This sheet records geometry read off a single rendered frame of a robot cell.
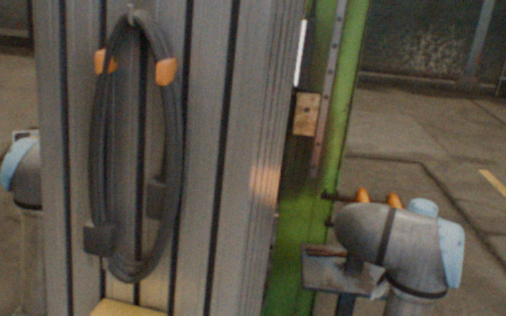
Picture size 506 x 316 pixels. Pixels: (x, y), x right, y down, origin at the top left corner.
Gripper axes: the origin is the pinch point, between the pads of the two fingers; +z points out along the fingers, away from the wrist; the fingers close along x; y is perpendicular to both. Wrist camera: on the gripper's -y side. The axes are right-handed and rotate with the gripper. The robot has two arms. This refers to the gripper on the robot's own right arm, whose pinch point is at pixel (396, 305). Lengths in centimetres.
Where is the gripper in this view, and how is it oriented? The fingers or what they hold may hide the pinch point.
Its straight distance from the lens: 169.3
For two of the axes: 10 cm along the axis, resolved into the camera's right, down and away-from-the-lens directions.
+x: 9.7, 1.9, -1.7
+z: -1.1, 9.2, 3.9
